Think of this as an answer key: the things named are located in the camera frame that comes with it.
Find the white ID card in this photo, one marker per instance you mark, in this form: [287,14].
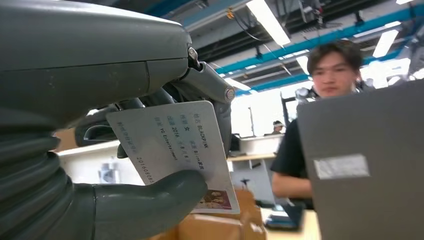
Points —
[172,142]

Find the white cabinet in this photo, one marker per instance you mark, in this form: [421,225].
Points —
[82,165]

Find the black smartphone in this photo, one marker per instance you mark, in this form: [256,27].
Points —
[285,220]

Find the person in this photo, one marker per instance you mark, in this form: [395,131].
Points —
[278,127]
[291,155]

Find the long ceiling light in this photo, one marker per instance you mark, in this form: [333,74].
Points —
[236,84]
[303,64]
[386,43]
[268,21]

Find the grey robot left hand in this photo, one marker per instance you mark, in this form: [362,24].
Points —
[82,49]

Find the wooden organizer box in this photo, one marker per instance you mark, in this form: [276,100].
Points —
[215,228]

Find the grey laptop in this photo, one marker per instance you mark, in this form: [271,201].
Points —
[364,132]

